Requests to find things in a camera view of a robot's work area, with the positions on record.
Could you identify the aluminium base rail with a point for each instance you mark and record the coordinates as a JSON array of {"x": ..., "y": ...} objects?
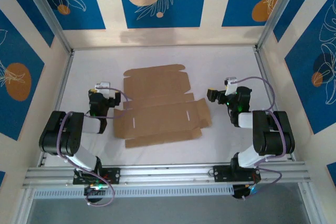
[{"x": 168, "y": 174}]

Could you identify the aluminium frame bar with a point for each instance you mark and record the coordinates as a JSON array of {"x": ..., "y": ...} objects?
[
  {"x": 311, "y": 205},
  {"x": 23, "y": 208}
]

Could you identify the brown cardboard paper box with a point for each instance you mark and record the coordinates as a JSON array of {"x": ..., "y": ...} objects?
[{"x": 157, "y": 87}]

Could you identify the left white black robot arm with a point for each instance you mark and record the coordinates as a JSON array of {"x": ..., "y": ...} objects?
[{"x": 65, "y": 134}]

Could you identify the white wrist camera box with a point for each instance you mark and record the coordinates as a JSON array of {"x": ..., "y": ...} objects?
[
  {"x": 106, "y": 91},
  {"x": 231, "y": 87}
]

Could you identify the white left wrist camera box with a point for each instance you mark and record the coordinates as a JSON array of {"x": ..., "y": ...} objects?
[{"x": 106, "y": 91}]

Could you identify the black left controller module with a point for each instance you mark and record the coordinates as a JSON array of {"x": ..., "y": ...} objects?
[{"x": 92, "y": 191}]

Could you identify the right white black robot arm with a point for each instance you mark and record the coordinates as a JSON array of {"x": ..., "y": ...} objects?
[{"x": 275, "y": 134}]

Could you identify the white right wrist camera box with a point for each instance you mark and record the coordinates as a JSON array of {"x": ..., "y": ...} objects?
[{"x": 231, "y": 87}]

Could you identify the aluminium corner post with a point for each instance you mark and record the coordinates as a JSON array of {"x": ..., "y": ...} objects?
[
  {"x": 46, "y": 6},
  {"x": 280, "y": 6}
]

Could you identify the aluminium table side rail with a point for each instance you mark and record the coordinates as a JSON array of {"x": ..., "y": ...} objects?
[
  {"x": 60, "y": 90},
  {"x": 263, "y": 66}
]

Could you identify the black right controller module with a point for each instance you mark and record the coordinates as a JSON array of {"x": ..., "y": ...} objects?
[{"x": 240, "y": 193}]

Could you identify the black controller module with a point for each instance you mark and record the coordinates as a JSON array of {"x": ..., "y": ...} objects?
[
  {"x": 240, "y": 193},
  {"x": 92, "y": 191}
]

